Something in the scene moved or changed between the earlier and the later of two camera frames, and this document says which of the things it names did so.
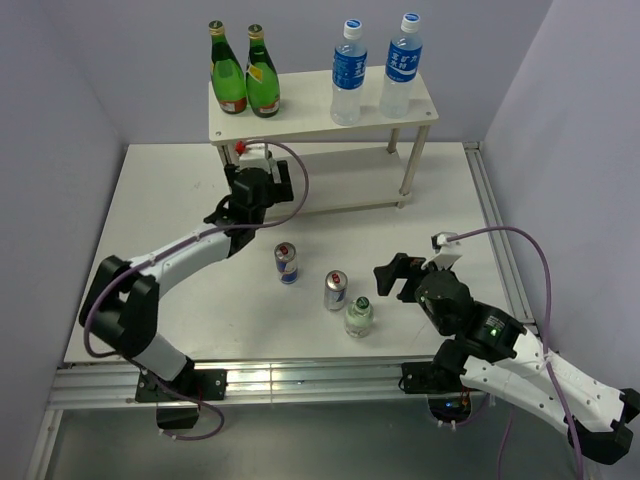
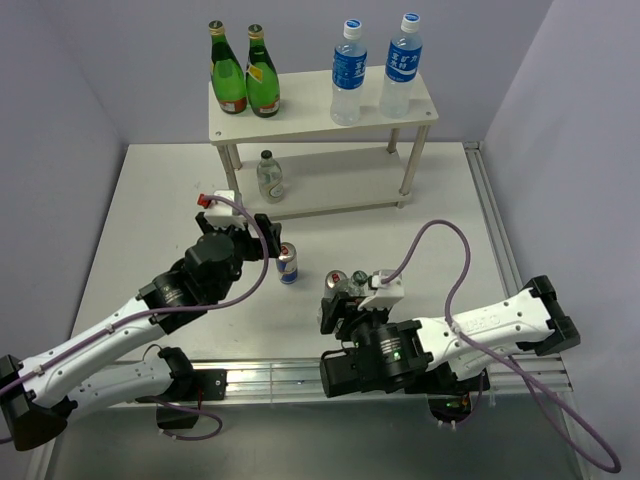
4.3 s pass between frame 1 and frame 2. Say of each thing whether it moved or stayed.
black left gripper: moved
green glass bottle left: stayed
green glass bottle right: stayed
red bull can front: stayed
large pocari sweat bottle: stayed
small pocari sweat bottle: stayed
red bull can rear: stayed
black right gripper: moved
